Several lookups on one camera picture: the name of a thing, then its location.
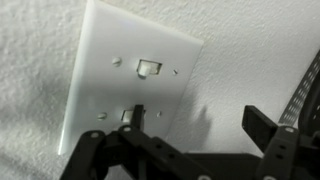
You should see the white toggle switch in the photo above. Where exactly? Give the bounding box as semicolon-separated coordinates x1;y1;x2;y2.
120;108;136;124
137;59;163;80

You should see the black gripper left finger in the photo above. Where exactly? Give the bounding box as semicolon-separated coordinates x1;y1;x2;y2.
59;104;214;180

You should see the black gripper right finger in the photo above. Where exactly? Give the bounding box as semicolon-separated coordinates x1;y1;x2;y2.
241;104;320;180

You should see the white double switch plate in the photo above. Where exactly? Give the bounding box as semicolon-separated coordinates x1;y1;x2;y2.
58;0;205;156

